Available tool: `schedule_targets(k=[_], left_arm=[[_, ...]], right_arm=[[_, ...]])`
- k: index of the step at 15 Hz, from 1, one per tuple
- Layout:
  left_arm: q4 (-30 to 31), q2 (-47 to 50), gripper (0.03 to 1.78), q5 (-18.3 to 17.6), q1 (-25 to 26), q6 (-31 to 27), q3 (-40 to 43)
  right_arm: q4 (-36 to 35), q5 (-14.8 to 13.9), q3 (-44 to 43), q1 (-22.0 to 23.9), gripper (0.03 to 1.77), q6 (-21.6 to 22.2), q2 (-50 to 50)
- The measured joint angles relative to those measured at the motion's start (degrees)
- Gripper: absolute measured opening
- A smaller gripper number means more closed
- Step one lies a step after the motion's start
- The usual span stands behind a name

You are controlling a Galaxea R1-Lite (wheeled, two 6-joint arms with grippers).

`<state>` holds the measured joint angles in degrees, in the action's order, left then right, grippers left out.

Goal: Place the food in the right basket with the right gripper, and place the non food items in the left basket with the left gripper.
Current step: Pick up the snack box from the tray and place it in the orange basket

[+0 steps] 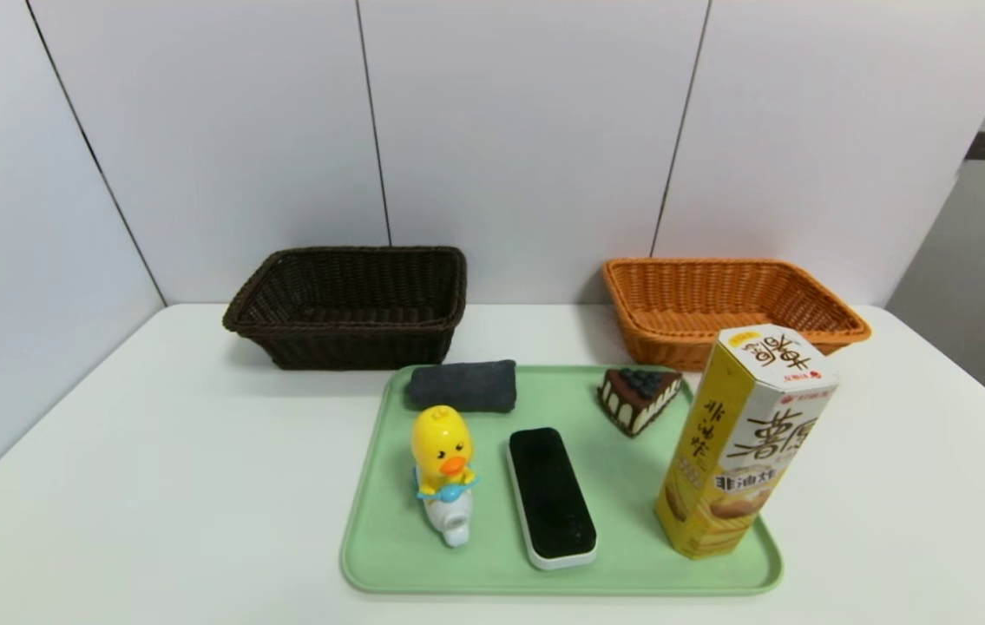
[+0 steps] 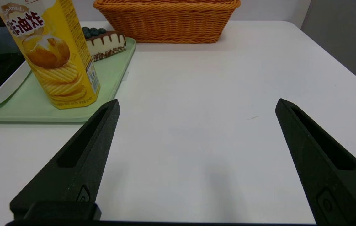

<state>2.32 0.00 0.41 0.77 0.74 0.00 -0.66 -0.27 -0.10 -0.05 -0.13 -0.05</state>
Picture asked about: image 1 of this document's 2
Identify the yellow potato chips box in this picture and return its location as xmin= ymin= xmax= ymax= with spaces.
xmin=655 ymin=324 xmax=839 ymax=560

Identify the dark brown wicker basket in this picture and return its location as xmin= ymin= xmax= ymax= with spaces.
xmin=222 ymin=246 xmax=468 ymax=372

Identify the dark grey rolled towel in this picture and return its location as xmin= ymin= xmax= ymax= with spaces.
xmin=406 ymin=359 xmax=518 ymax=414

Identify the light green plastic tray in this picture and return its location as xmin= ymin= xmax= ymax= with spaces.
xmin=339 ymin=364 xmax=785 ymax=598

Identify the black whiteboard eraser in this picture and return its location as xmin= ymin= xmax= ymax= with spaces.
xmin=507 ymin=426 xmax=599 ymax=571

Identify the yellow duck toy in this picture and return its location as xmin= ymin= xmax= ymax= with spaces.
xmin=410 ymin=405 xmax=479 ymax=549

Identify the chocolate blueberry cake slice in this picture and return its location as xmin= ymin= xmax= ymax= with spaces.
xmin=597 ymin=367 xmax=684 ymax=438

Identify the orange wicker basket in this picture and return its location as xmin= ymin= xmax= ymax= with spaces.
xmin=602 ymin=257 xmax=873 ymax=372

